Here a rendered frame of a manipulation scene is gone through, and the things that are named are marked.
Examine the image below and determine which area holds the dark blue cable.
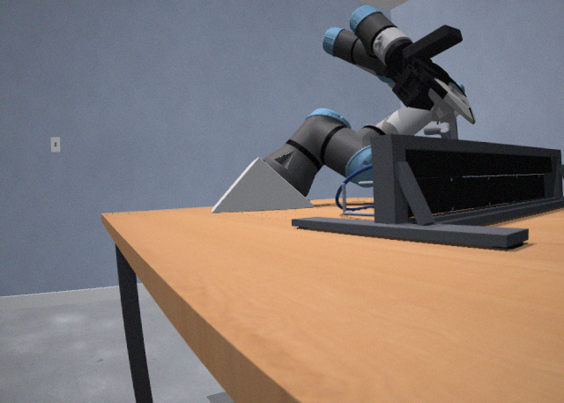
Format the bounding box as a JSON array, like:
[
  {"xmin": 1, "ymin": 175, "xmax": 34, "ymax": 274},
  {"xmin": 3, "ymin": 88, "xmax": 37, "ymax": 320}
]
[{"xmin": 336, "ymin": 164, "xmax": 374, "ymax": 211}]

